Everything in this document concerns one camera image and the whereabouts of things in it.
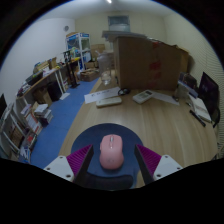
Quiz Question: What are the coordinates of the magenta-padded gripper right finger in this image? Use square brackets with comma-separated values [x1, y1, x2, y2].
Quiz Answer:
[134, 143, 184, 186]

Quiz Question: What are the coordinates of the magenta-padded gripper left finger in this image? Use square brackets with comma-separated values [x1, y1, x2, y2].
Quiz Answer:
[43, 143, 95, 185]

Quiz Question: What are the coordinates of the pink computer mouse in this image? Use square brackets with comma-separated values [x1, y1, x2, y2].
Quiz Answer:
[98, 133, 125, 171]

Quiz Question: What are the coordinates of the stack of books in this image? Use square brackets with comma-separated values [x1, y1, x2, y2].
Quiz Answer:
[33, 103, 54, 127]

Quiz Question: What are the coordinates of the shelf unit with books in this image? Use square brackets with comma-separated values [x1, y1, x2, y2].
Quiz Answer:
[0, 93, 39, 164]

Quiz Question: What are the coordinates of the open white book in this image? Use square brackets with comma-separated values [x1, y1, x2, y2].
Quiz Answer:
[188, 94, 213, 123]

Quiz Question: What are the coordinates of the white remote control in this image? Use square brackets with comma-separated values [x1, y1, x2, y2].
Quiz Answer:
[132, 89, 155, 105]

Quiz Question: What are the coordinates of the black bin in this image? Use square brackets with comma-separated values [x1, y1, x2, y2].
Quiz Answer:
[47, 80, 64, 102]

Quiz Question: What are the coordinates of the blue book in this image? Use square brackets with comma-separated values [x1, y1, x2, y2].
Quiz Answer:
[179, 79, 200, 98]

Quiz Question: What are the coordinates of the white flat rectangular device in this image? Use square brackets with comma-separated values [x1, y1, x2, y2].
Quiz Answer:
[95, 96, 123, 108]

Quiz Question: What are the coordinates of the printed white paper sheet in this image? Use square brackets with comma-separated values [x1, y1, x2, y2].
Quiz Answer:
[83, 87, 121, 104]

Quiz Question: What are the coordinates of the black office chair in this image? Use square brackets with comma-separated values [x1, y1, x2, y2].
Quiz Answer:
[198, 71, 222, 129]

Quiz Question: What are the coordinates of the small black round object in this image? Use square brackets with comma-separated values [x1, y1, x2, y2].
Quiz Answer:
[117, 87, 132, 97]

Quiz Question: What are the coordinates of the wooden side desk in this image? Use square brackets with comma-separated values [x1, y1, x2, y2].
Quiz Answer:
[14, 58, 83, 111]

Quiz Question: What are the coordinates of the dark bag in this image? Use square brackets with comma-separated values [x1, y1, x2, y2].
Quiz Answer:
[182, 72, 198, 88]

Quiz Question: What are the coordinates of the black floor stand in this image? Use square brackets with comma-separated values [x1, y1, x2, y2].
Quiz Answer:
[63, 49, 80, 89]

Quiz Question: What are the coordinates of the open cardboard box with items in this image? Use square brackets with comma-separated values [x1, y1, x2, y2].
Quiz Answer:
[79, 68, 100, 83]

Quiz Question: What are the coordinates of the large brown cardboard box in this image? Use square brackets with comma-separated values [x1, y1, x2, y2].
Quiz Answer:
[113, 35, 190, 92]

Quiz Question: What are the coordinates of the clear plastic water jug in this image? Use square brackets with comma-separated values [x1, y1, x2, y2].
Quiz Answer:
[97, 51, 116, 85]

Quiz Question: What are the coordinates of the blue white cabinet machine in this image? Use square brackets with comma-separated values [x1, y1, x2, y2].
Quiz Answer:
[65, 31, 92, 64]

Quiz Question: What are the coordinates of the grey flat board stack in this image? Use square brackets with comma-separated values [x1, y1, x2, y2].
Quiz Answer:
[101, 30, 149, 43]

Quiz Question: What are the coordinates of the small wall window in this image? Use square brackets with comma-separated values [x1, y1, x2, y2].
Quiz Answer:
[107, 14, 131, 33]

